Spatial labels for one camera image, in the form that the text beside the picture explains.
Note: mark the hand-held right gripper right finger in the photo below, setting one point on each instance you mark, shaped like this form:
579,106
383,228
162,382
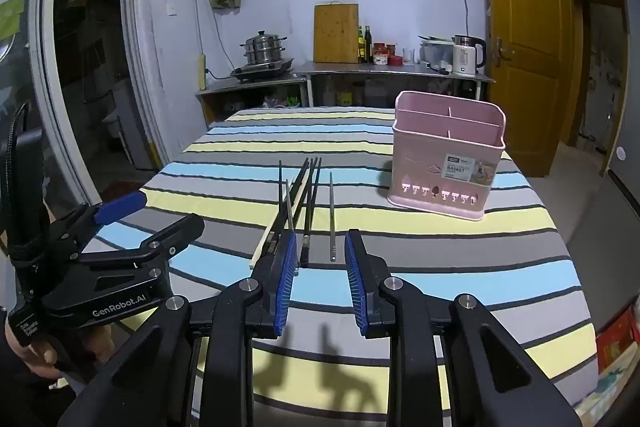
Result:
357,292

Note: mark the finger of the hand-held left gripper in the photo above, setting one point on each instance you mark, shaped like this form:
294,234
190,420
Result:
120,207
175,233

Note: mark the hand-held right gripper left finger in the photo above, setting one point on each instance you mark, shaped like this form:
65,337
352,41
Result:
282,292

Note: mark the wooden chopstick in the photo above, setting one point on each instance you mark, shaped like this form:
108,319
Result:
260,252

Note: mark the black chopstick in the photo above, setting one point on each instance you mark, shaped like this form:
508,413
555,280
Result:
315,187
285,197
301,172
304,242

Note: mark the metal chopstick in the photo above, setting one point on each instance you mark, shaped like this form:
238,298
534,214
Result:
331,217
291,213

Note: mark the pink plastic utensil basket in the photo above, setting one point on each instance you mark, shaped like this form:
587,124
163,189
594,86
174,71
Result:
440,147

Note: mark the person's left hand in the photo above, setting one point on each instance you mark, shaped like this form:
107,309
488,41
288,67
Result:
30,354

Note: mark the white appliance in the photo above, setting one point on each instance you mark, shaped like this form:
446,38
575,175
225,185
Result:
135,127

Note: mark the striped cloth cover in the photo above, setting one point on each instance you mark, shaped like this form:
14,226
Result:
450,257

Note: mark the low metal shelf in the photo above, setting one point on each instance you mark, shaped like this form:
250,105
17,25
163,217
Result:
235,88

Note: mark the yellow power strip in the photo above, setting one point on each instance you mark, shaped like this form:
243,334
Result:
202,72

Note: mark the black induction cooker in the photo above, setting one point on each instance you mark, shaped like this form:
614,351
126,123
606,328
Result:
262,71

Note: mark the stainless steamer pot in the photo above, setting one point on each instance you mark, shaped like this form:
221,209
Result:
262,49

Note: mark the metal counter shelf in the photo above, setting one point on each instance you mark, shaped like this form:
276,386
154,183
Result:
390,69

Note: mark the red tin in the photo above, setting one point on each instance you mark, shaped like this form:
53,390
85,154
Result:
397,61

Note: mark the red-lid jar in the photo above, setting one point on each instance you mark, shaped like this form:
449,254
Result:
381,56

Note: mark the clear drinking glass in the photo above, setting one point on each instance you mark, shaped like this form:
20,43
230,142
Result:
408,57

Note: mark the dark bottle with yellow label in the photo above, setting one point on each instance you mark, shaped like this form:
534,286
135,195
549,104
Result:
360,49

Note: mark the dark glass bottle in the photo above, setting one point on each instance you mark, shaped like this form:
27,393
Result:
368,49

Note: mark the clear plastic container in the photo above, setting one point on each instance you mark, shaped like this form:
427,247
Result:
435,54

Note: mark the wooden cutting board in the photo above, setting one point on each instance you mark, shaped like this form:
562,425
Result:
336,34

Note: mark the white electric kettle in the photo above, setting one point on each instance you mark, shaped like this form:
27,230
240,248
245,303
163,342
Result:
465,57

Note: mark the red cardboard box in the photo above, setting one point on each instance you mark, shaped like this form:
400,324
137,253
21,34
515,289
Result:
617,342

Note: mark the pale printed cloth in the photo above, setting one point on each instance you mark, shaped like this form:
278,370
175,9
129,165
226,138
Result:
610,392

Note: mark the yellow wooden door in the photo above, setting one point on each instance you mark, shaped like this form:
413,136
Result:
525,32

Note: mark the grey refrigerator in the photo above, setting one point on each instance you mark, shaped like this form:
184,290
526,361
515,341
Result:
625,107

